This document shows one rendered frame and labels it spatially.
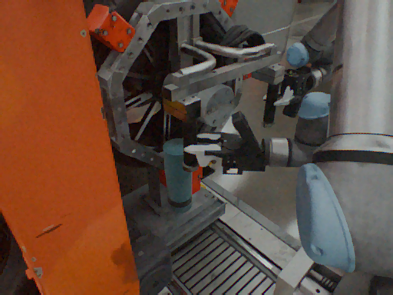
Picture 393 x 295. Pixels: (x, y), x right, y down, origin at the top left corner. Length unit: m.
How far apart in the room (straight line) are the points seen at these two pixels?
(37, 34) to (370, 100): 0.37
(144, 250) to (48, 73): 0.78
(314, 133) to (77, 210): 0.52
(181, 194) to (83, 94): 0.65
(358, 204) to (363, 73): 0.15
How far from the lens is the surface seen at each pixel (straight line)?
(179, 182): 0.95
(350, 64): 0.41
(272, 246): 1.52
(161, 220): 1.39
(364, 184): 0.36
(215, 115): 0.89
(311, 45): 1.03
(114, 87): 0.83
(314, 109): 0.71
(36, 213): 0.47
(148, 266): 1.04
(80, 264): 0.58
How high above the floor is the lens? 1.25
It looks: 34 degrees down
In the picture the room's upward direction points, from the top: straight up
